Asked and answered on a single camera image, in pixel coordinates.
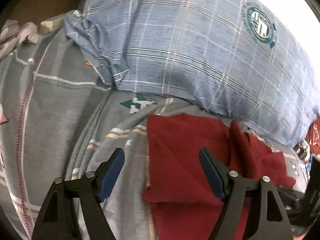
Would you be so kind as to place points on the small dark bottle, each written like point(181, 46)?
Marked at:
point(302, 147)

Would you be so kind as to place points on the red garment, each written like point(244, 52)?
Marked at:
point(180, 155)

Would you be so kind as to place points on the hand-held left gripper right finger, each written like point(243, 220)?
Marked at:
point(212, 175)

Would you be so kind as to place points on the crumpled white grey cloth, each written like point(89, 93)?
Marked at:
point(25, 32)

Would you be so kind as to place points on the beige block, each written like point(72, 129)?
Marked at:
point(51, 25)

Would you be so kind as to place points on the grey plaid bedsheet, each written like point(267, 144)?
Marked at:
point(50, 105)

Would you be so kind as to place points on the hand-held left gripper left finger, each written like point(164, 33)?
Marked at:
point(112, 175)

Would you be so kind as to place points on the blue plaid pillow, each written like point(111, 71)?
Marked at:
point(187, 42)

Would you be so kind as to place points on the red plastic bag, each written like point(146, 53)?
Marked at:
point(314, 135)

